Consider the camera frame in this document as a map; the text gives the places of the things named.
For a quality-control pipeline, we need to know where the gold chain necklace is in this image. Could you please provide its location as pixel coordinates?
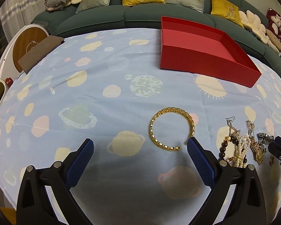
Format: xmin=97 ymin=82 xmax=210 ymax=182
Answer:
xmin=248 ymin=136 xmax=265 ymax=165

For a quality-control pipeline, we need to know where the dark green curved sofa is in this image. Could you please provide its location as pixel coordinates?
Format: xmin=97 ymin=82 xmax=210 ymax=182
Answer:
xmin=32 ymin=0 xmax=281 ymax=69

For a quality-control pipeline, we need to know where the blue planet print tablecloth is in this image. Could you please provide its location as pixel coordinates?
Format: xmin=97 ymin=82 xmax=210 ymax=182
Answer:
xmin=0 ymin=29 xmax=281 ymax=224

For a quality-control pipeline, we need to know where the silver hook drop earring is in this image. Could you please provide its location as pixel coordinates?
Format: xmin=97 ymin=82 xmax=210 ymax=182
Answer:
xmin=226 ymin=116 xmax=241 ymax=138

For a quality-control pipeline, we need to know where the right yellow embroidered cushion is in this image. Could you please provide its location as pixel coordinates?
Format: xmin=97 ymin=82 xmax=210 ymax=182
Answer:
xmin=211 ymin=0 xmax=243 ymax=27

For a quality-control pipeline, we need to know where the dark red watch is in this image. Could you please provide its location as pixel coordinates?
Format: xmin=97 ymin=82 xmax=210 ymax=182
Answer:
xmin=257 ymin=133 xmax=274 ymax=145

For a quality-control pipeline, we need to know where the white sheer curtain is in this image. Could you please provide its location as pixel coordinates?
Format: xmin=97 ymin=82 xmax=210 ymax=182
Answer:
xmin=0 ymin=0 xmax=44 ymax=42

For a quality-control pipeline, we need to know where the brown round cushion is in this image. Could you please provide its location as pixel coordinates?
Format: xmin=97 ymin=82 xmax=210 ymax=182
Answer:
xmin=266 ymin=29 xmax=281 ymax=52

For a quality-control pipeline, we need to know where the cream flower shaped cushion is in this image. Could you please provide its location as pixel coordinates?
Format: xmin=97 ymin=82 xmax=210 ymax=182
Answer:
xmin=239 ymin=10 xmax=269 ymax=44

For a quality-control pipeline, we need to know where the gold cuff bracelet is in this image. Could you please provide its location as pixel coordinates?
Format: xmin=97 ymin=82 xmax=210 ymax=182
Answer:
xmin=149 ymin=106 xmax=195 ymax=151

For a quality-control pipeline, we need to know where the dark wooden bead bracelet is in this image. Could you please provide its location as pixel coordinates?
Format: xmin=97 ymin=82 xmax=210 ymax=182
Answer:
xmin=218 ymin=135 xmax=240 ymax=167

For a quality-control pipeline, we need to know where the silver filigree earring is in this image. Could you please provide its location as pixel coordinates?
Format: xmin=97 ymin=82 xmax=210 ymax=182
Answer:
xmin=246 ymin=120 xmax=255 ymax=137

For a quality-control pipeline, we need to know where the red monkey plush toy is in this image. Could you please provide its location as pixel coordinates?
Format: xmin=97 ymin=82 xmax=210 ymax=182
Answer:
xmin=266 ymin=8 xmax=281 ymax=42

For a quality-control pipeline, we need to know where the brown cardboard sheet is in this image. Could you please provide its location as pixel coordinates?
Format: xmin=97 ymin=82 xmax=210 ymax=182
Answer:
xmin=18 ymin=35 xmax=64 ymax=74

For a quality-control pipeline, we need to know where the white pearl bracelet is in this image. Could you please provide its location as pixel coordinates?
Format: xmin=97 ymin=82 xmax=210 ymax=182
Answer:
xmin=233 ymin=134 xmax=251 ymax=168

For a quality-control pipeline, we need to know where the red tray box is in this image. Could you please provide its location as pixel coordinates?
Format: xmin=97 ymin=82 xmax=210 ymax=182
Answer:
xmin=160 ymin=16 xmax=261 ymax=88

